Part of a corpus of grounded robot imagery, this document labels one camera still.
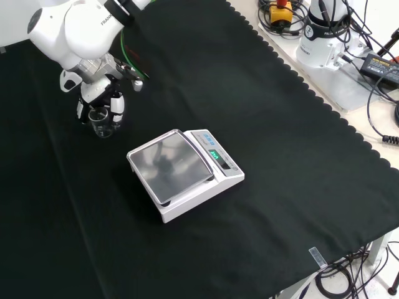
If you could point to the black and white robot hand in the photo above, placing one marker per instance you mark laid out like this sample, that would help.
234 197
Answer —
93 90

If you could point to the small clear glass beaker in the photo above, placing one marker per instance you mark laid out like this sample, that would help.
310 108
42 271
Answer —
101 126

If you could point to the white electronic balance steel pan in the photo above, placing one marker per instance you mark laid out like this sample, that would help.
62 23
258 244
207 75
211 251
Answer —
224 168

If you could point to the black bench cloth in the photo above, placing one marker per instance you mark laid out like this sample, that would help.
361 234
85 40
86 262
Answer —
249 140

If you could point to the yellow stop button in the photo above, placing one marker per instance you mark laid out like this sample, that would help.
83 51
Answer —
281 14

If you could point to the pale base board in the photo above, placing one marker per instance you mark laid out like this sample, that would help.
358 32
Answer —
349 90

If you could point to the black power adapter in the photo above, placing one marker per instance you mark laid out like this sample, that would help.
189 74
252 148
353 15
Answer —
381 68

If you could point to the black tripod leg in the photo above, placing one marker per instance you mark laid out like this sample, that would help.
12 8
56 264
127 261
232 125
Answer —
388 43

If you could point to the grey bench leg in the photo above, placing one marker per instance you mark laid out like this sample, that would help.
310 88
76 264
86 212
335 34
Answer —
378 249

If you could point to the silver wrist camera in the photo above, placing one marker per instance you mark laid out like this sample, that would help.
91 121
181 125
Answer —
137 85

